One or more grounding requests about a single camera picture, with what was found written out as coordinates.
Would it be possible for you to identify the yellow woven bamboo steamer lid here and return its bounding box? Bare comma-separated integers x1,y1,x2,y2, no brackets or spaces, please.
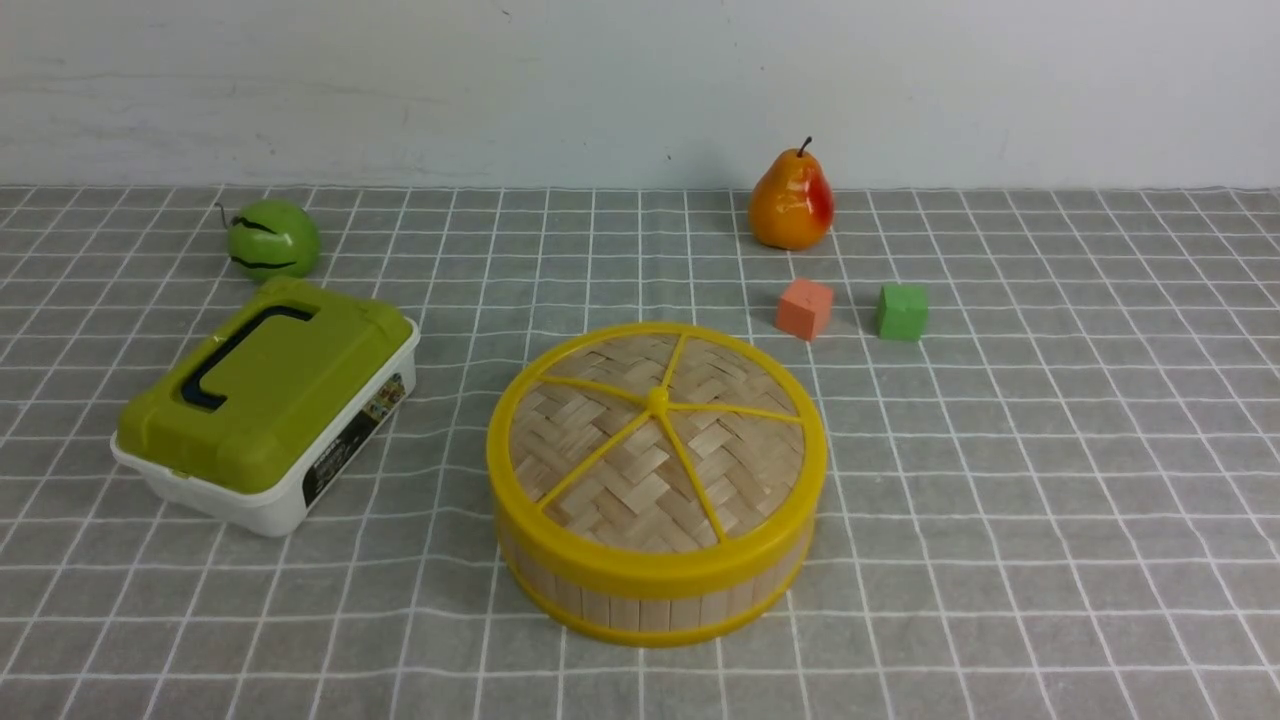
486,322,828,600

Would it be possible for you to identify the yellow bamboo steamer basket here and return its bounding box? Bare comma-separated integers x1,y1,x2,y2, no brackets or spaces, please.
495,519,817,648

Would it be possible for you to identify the orange foam cube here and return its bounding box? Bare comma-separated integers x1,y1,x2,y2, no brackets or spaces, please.
774,277,835,342

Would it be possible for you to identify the orange yellow toy pear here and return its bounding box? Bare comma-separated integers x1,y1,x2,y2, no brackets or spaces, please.
748,136,836,252

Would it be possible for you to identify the green foam cube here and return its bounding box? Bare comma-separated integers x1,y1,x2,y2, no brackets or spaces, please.
876,283,931,343

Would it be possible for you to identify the green toy apple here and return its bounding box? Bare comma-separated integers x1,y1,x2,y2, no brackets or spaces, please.
215,199,321,283

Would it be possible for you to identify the green lidded white storage box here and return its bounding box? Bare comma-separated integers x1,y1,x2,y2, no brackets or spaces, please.
110,277,420,537

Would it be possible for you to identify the grey checked tablecloth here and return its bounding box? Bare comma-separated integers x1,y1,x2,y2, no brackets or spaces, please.
1,186,1279,719

